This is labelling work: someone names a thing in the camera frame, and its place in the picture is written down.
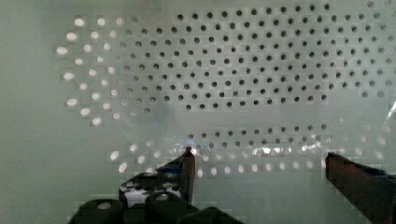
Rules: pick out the green plastic strainer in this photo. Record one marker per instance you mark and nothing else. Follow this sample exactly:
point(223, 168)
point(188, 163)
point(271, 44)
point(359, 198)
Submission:
point(94, 92)

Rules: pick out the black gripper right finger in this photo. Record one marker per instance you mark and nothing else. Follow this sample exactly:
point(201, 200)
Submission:
point(372, 191)

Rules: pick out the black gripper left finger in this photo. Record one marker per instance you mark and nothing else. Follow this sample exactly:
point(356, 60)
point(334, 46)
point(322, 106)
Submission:
point(161, 197)

